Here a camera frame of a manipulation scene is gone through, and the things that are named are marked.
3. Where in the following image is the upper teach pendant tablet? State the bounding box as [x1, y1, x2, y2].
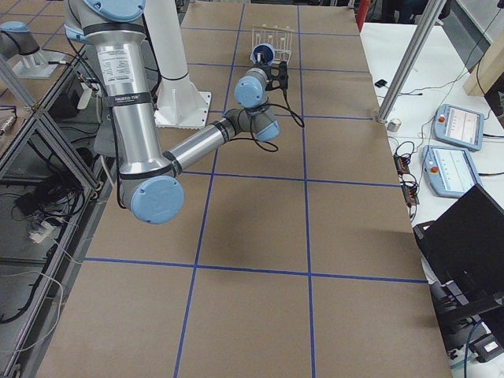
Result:
[433, 104, 485, 151]

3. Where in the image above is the aluminium frame post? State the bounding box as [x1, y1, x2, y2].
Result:
[376, 0, 447, 124]

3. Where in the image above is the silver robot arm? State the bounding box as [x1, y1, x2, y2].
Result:
[65, 1, 287, 224]

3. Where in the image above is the small silver metal cylinder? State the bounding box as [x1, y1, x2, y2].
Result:
[387, 118, 402, 132]

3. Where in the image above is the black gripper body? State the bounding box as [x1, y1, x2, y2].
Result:
[264, 61, 289, 90]

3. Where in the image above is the teach pendant tablet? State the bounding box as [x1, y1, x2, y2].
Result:
[422, 145, 482, 198]
[433, 104, 485, 151]

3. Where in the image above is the white wire cup holder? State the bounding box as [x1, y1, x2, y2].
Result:
[251, 24, 295, 65]

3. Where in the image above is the light blue plastic cup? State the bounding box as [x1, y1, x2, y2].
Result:
[250, 43, 275, 66]

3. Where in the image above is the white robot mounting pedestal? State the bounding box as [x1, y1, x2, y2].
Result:
[144, 0, 212, 129]

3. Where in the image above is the orange black electronics board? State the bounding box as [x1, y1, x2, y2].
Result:
[393, 154, 419, 207]

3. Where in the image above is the lower teach pendant tablet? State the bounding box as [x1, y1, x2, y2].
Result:
[422, 145, 482, 198]

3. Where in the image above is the black laptop computer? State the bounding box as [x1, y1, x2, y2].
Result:
[413, 183, 503, 294]

